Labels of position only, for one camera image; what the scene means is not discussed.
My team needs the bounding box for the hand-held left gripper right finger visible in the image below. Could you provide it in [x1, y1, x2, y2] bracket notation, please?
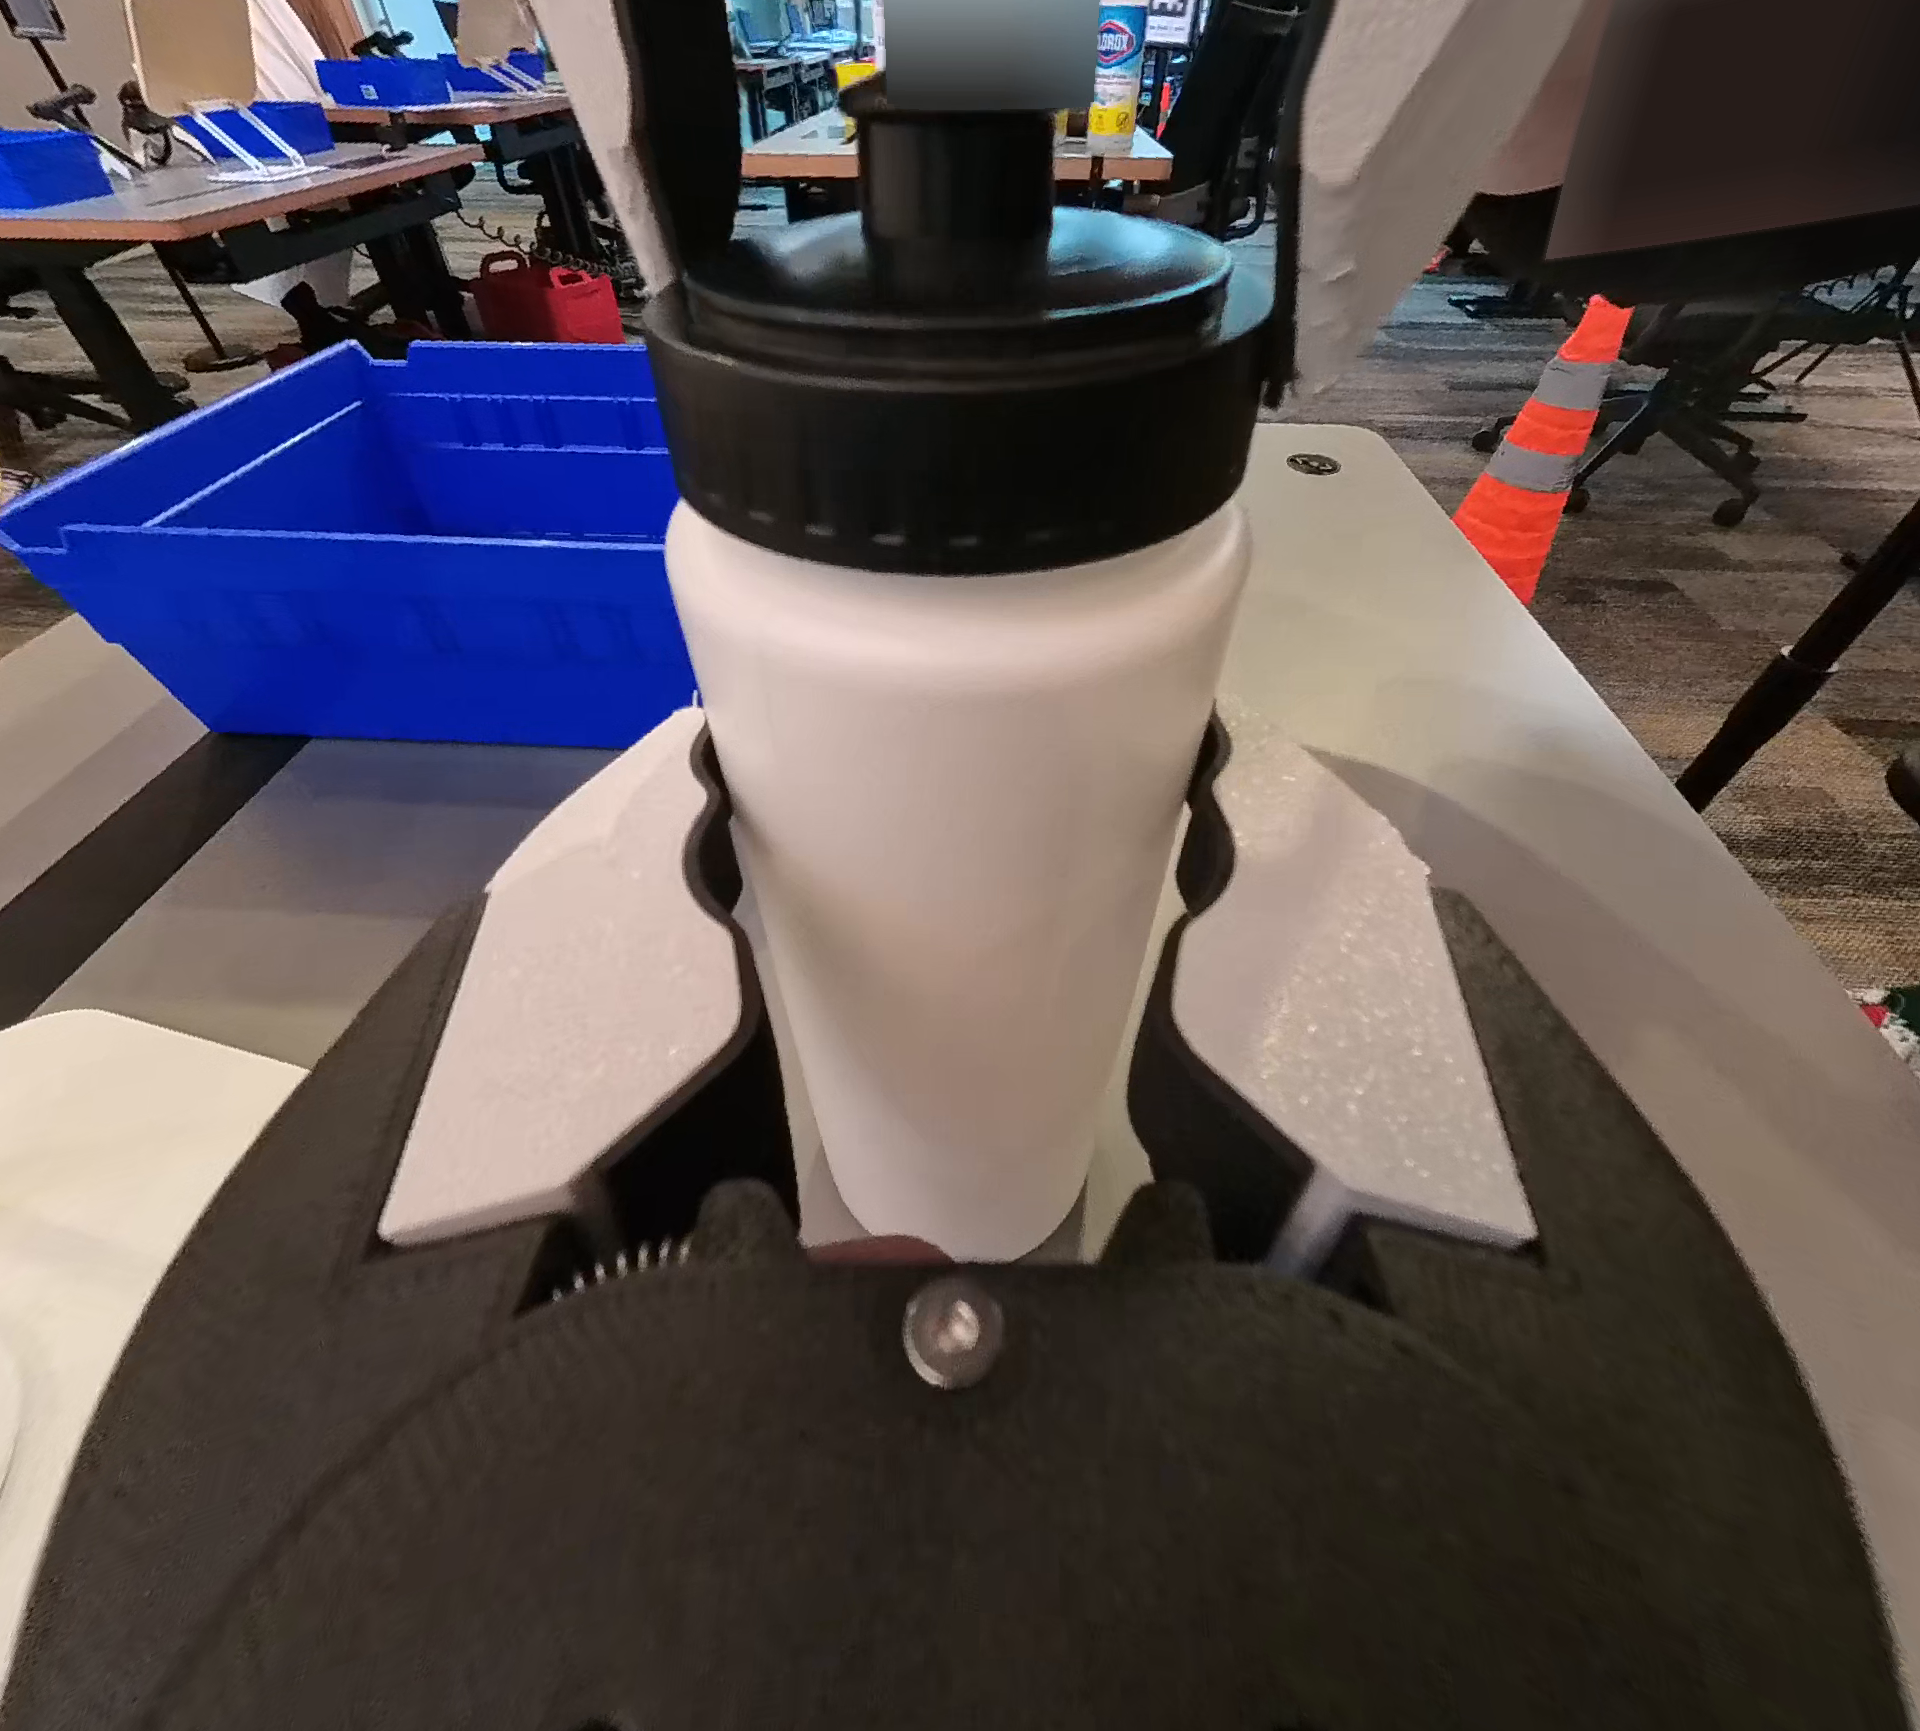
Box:
[1129, 703, 1541, 1278]

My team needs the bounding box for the black office chair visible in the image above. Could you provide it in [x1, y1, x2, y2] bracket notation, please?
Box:
[1477, 291, 1920, 529]

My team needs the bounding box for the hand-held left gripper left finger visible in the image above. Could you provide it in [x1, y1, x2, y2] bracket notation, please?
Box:
[379, 707, 800, 1252]

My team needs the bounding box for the brown edged table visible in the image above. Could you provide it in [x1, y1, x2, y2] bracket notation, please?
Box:
[743, 105, 1177, 187]
[0, 143, 482, 427]

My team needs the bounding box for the small acrylic holder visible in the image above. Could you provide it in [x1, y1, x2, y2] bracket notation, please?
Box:
[181, 99, 311, 179]

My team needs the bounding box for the orange traffic cone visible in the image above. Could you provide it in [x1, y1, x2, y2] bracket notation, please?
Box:
[1453, 293, 1634, 607]

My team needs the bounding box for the red plastic container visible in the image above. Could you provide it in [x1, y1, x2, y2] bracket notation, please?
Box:
[472, 249, 625, 345]

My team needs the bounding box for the white yellow wipes canister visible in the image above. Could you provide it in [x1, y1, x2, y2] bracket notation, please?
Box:
[1092, 0, 1155, 143]

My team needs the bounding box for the black tape strip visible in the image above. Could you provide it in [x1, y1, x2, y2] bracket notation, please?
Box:
[0, 733, 311, 1026]

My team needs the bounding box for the blue plastic bin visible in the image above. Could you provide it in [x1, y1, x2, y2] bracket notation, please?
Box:
[0, 339, 700, 749]

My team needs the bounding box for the white bottle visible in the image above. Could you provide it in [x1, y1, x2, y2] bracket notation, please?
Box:
[664, 501, 1254, 1264]

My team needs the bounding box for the black bottle lid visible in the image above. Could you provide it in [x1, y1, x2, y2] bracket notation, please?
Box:
[643, 103, 1278, 577]

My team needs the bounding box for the black stand pole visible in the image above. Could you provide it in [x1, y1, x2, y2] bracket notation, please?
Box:
[1677, 531, 1920, 815]

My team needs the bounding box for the white stand base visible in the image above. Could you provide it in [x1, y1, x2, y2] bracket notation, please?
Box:
[0, 1010, 311, 1612]

